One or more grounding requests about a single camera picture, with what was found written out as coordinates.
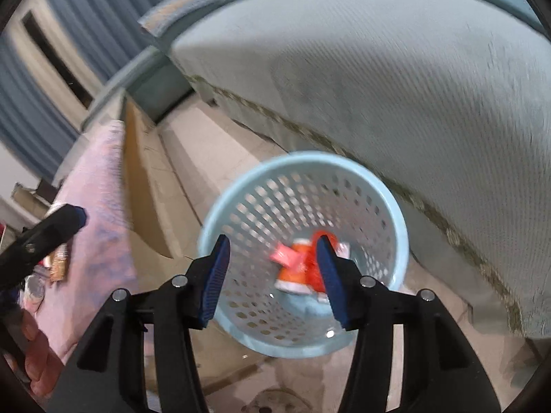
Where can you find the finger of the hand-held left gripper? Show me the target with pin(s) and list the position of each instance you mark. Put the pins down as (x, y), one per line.
(51, 230)

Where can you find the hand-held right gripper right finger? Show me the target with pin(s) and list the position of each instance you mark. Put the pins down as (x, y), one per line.
(330, 282)

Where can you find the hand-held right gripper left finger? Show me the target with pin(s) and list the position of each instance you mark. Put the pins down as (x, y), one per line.
(214, 282)

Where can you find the orange snack wrapper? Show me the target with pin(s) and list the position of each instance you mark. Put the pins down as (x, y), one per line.
(297, 276)

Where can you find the pink snack wrapper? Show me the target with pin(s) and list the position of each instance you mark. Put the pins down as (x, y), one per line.
(284, 256)

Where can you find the light blue perforated basket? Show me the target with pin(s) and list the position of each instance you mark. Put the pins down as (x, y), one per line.
(258, 206)

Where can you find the person's left hand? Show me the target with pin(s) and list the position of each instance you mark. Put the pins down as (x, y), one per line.
(41, 357)

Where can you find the brown snack packet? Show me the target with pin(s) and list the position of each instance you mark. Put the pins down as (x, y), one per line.
(57, 262)

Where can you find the white small wrapper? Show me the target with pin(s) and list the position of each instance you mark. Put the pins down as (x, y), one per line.
(343, 250)

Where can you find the clear glass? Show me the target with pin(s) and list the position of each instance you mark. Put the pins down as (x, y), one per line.
(34, 288)

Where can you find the pink floral blanket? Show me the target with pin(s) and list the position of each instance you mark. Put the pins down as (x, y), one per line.
(99, 206)

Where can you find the narrow blue curtain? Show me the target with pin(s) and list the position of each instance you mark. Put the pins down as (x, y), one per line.
(26, 116)

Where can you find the floor drain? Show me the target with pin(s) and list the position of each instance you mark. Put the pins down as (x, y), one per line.
(275, 402)

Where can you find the dark window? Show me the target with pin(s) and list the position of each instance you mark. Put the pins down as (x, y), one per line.
(58, 62)

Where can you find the white sheer curtain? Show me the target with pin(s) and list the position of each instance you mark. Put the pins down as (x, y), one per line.
(64, 38)
(39, 62)

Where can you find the blue fabric sofa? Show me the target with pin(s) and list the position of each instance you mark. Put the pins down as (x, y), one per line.
(163, 86)

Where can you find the wide blue curtain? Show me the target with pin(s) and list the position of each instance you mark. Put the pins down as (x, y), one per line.
(99, 13)

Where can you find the blue striped armrest cover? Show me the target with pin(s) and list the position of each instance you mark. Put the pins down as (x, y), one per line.
(172, 13)

